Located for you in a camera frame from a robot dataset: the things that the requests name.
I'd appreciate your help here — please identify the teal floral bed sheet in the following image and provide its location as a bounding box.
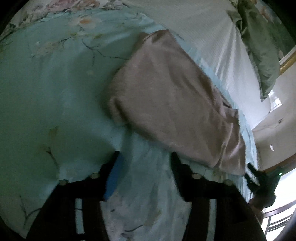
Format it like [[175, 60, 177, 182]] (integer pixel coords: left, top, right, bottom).
[[1, 5, 257, 240]]

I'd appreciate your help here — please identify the gold picture frame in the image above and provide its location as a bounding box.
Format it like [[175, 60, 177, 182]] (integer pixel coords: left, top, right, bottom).
[[280, 46, 296, 75]]

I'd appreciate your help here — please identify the mauve knit sweater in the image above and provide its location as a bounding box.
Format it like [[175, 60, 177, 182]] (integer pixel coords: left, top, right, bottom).
[[108, 30, 246, 176]]

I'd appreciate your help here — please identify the white striped pillow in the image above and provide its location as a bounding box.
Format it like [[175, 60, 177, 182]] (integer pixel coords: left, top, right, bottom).
[[124, 1, 270, 128]]

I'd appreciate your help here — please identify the white floral cloth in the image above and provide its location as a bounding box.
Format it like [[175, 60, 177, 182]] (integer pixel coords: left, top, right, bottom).
[[9, 0, 123, 27]]

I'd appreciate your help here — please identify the green ruffled pillow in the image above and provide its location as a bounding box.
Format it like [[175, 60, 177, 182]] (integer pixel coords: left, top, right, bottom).
[[227, 0, 295, 100]]

